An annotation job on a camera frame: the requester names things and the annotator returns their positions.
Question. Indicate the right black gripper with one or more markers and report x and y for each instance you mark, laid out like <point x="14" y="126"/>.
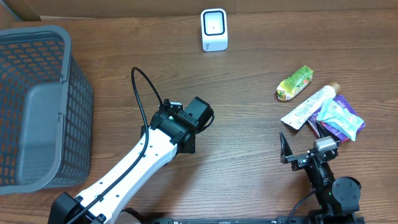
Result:
<point x="300" y="158"/>

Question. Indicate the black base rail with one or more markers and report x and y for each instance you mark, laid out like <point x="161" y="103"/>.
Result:
<point x="248" y="221"/>

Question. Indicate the purple sanitary pad pack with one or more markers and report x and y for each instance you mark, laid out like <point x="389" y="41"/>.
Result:
<point x="340" y="99"/>

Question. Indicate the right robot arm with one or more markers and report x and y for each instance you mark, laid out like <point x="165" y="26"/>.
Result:
<point x="338" y="199"/>

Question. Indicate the grey plastic shopping basket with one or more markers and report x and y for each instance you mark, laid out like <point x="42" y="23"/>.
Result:
<point x="46" y="111"/>

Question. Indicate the white tube with gold cap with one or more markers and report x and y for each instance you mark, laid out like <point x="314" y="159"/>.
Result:
<point x="299" y="116"/>

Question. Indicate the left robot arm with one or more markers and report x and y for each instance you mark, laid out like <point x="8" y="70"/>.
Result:
<point x="172" y="130"/>

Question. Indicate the teal wet wipes pack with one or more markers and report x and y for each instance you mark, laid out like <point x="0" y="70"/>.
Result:
<point x="340" y="118"/>

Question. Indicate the white barcode scanner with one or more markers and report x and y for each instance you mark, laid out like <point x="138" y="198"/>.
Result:
<point x="214" y="30"/>

